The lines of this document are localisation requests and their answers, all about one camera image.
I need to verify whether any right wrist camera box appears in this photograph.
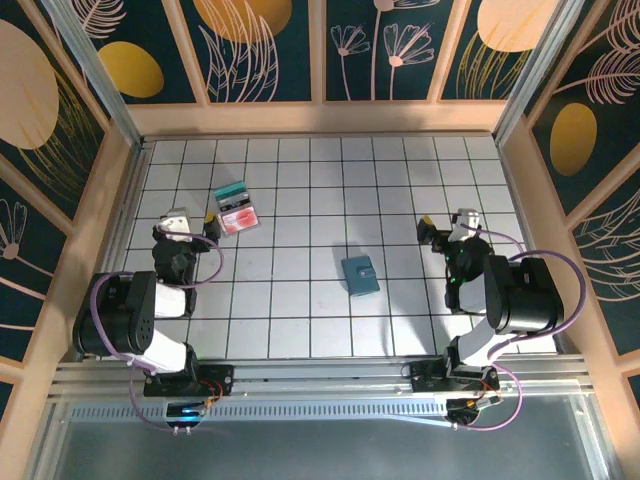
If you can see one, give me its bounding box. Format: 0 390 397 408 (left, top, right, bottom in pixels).
449 208 482 244

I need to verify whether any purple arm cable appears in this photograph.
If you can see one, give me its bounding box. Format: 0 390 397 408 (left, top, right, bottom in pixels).
459 223 589 432
91 230 226 432

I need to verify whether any white red card stack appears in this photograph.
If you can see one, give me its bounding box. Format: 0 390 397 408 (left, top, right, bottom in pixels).
220 208 261 235

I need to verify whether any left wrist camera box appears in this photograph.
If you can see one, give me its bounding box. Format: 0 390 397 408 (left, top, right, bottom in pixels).
152 207 194 244

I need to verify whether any teal card stack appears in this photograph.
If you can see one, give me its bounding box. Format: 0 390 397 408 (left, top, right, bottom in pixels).
214 183 249 202

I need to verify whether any aluminium mounting rail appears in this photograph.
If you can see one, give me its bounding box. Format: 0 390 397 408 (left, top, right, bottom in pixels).
49 355 594 401

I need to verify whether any black electronics board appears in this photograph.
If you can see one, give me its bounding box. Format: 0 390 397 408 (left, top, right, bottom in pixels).
164 401 207 434
444 396 503 432

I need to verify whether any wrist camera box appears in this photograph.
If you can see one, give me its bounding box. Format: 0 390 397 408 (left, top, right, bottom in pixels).
152 207 194 244
449 208 482 244

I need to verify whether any teal leather wallet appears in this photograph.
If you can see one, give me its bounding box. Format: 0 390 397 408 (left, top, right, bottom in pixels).
340 254 381 297

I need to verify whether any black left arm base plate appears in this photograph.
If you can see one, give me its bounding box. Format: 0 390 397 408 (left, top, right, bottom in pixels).
143 363 236 399

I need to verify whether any slotted grey cable duct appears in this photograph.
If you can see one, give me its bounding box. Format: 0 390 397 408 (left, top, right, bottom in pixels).
69 404 451 422

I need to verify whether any teal and pink box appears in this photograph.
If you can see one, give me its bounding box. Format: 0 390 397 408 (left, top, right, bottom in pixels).
213 182 262 237

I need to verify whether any aluminium corner post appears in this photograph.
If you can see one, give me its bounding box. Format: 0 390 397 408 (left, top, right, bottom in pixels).
39 0 147 147
492 0 587 146

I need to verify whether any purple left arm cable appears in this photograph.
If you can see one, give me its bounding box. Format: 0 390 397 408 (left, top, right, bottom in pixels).
91 230 226 432

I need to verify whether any aluminium side rail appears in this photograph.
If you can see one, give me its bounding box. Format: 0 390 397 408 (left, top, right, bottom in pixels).
74 142 151 361

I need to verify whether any grey metal base plate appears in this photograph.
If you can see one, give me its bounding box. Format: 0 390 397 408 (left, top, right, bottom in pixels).
24 394 619 480

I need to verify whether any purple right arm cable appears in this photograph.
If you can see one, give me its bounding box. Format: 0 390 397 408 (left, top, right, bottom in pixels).
459 223 589 432

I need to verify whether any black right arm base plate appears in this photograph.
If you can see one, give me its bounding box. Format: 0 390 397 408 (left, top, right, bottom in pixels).
408 359 501 394

